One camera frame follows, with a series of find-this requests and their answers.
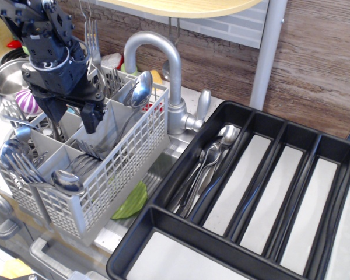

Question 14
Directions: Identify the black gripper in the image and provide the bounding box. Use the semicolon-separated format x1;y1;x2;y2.
20;17;105;134

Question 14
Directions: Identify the small silver spoon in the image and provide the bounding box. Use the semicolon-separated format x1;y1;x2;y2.
99;71;153;159

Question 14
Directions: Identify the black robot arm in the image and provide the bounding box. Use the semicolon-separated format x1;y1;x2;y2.
0;1;105;134

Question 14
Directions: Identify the forks bundle in basket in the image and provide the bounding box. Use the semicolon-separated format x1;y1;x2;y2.
66;139;109;177

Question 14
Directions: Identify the grey plastic cutlery basket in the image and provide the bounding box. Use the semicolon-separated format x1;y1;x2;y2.
0;73;169;245

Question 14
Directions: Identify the silver spoon front basket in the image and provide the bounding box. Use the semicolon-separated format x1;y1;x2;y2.
51;170;85;195

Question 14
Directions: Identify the silver spoon basket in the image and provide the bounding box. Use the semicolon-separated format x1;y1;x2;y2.
51;170;85;195
0;138;33;171

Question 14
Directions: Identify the silver spoon left basket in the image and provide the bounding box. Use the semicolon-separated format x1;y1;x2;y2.
0;138;33;171

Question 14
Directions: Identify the silver spoon in tray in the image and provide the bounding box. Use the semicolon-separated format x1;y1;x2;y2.
167;136;222;218
179;124;240;218

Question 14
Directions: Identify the black cutlery tray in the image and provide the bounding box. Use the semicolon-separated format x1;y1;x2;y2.
106;101;350;279

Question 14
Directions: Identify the purple striped toy onion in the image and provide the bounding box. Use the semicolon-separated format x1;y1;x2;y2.
15;89;42;115

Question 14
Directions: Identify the steel pot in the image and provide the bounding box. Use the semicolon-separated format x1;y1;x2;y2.
0;58;29;100

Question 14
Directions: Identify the silver fork front left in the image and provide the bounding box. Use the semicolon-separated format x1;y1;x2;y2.
1;152;53;188

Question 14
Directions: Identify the tall silver fork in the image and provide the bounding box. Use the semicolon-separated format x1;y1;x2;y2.
85;20;102;70

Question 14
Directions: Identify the red toy pepper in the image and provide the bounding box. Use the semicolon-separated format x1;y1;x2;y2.
7;40;22;49

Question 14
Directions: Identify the silver sink faucet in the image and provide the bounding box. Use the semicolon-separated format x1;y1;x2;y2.
124;31;205;135

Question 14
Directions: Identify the wooden shelf board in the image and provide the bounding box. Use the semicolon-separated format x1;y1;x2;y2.
98;0;260;19

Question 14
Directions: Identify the silver faucet handle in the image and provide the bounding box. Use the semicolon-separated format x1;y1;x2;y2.
197;89;211;121

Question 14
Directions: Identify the grey metal post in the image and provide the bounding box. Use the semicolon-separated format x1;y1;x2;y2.
249;0;288;110

